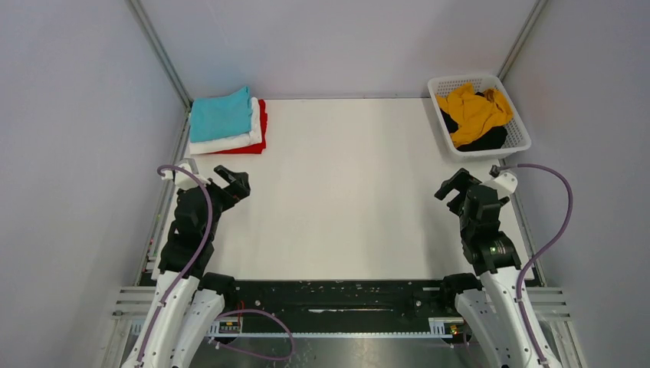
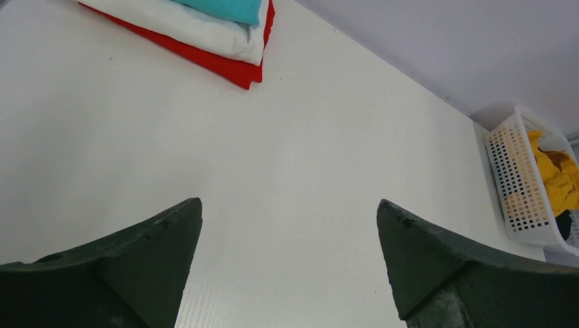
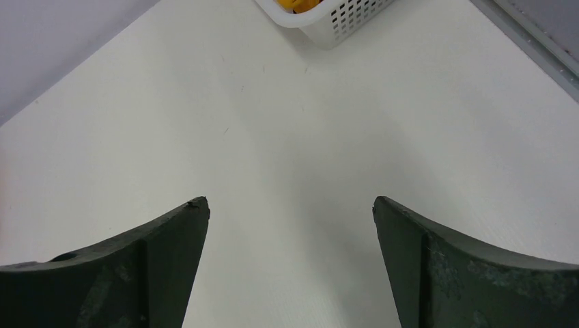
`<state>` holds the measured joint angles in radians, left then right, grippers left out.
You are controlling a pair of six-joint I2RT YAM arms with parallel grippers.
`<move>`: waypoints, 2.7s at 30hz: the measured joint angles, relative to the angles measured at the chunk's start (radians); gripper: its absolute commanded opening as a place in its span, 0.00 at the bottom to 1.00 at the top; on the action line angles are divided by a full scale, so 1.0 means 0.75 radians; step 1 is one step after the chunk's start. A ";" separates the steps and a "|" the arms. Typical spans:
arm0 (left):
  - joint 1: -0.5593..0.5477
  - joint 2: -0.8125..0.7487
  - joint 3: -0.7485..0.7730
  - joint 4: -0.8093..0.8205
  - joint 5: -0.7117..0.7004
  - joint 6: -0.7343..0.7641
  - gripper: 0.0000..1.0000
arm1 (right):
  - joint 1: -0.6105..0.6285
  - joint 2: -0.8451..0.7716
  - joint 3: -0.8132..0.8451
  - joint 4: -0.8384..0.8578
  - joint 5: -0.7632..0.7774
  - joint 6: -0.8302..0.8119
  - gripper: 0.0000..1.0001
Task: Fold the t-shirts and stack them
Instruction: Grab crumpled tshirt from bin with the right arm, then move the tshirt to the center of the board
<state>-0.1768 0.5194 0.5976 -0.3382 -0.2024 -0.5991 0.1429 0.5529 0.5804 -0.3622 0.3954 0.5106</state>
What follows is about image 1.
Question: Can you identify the yellow t-shirt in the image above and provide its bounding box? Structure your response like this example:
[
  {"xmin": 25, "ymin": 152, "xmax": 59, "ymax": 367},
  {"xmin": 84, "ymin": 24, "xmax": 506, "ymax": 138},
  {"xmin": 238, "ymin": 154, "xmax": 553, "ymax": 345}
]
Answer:
[{"xmin": 435, "ymin": 82, "xmax": 515, "ymax": 150}]

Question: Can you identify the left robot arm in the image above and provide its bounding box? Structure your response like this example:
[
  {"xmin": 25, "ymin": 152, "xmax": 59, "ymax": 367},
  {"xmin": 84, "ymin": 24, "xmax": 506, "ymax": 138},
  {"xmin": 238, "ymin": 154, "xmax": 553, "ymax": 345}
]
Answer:
[{"xmin": 122, "ymin": 160, "xmax": 251, "ymax": 367}]

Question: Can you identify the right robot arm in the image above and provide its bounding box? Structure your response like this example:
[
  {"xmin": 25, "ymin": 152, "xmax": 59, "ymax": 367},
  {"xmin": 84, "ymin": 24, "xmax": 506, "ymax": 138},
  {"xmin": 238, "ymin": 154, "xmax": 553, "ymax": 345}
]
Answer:
[{"xmin": 435, "ymin": 168, "xmax": 562, "ymax": 367}]

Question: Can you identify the folded red t-shirt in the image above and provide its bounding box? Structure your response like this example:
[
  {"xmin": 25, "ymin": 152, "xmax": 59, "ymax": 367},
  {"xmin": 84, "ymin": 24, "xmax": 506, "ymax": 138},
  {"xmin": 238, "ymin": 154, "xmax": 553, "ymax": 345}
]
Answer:
[{"xmin": 216, "ymin": 100, "xmax": 268, "ymax": 155}]

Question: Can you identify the folded white t-shirt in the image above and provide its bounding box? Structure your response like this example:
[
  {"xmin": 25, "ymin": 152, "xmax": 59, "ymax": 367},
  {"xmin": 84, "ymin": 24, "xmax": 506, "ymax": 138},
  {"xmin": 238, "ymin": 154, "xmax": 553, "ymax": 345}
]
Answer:
[{"xmin": 189, "ymin": 97, "xmax": 262, "ymax": 155}]

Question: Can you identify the black t-shirt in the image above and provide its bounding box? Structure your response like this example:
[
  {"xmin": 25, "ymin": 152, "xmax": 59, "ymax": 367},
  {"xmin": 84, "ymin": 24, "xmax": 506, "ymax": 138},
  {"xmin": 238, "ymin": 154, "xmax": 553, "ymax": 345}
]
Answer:
[{"xmin": 439, "ymin": 91, "xmax": 509, "ymax": 153}]

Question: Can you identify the folded teal t-shirt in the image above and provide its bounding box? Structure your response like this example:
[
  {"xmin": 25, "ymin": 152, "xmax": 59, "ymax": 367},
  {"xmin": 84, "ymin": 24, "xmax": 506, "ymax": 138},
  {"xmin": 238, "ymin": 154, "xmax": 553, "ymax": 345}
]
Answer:
[{"xmin": 189, "ymin": 86, "xmax": 252, "ymax": 143}]

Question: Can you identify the white plastic basket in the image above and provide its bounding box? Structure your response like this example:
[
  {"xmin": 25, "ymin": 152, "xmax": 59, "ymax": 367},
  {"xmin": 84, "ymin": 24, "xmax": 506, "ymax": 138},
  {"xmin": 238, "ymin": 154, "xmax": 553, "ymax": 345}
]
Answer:
[{"xmin": 427, "ymin": 74, "xmax": 531, "ymax": 162}]

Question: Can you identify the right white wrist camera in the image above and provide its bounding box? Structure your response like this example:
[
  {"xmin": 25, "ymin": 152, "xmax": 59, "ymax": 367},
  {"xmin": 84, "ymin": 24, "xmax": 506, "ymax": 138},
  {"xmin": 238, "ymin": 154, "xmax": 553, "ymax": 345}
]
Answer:
[{"xmin": 484, "ymin": 166, "xmax": 518, "ymax": 199}]

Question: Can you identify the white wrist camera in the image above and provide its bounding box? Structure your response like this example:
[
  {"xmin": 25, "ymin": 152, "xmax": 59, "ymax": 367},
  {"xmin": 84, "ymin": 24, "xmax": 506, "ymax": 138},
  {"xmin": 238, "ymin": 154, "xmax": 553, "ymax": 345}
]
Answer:
[
  {"xmin": 484, "ymin": 166, "xmax": 518, "ymax": 199},
  {"xmin": 172, "ymin": 158, "xmax": 209, "ymax": 191}
]

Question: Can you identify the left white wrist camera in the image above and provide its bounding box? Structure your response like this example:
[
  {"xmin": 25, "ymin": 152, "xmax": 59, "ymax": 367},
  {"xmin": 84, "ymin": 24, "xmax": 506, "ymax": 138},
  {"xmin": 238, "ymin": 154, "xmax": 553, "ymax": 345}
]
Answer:
[{"xmin": 172, "ymin": 158, "xmax": 209, "ymax": 191}]

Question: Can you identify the white slotted cable duct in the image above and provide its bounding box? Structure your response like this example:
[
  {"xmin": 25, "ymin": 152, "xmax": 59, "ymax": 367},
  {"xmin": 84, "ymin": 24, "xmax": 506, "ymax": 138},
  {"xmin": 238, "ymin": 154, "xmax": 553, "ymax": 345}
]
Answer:
[{"xmin": 129, "ymin": 317, "xmax": 465, "ymax": 340}]

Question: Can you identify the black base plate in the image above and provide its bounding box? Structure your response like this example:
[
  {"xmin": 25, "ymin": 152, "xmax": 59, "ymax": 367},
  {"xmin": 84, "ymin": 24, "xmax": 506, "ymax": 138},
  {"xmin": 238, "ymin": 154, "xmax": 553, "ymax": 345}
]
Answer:
[{"xmin": 222, "ymin": 279, "xmax": 463, "ymax": 336}]

